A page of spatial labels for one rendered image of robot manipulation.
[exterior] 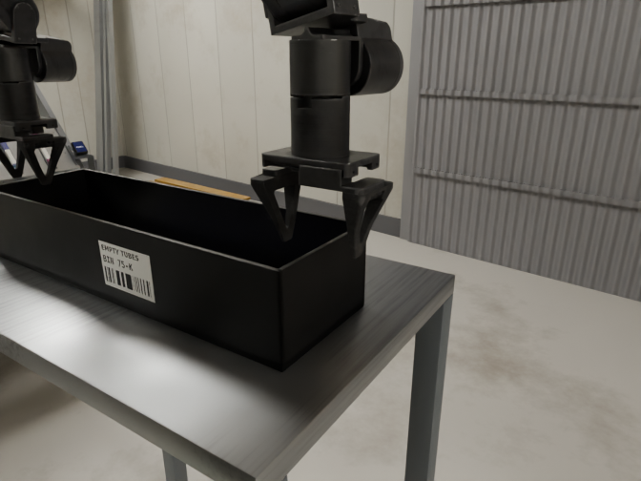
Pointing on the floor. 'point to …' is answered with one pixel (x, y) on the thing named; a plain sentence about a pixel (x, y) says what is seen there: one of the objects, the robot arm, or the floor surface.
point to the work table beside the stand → (233, 371)
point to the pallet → (199, 188)
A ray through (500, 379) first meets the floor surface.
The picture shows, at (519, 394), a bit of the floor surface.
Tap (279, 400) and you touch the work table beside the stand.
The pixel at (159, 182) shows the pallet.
